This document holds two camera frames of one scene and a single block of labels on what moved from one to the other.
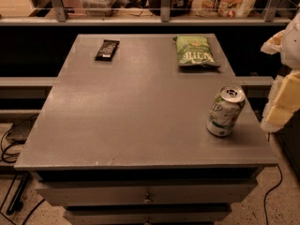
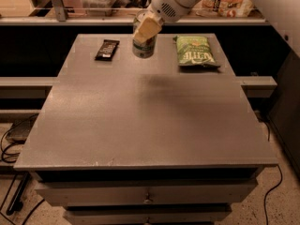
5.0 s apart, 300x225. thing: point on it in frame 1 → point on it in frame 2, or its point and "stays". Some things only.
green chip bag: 195,51 stays
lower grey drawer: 149,215 stays
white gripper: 292,46 → 163,7
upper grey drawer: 148,192 stays
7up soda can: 224,110 → 147,49
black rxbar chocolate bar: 107,50 stays
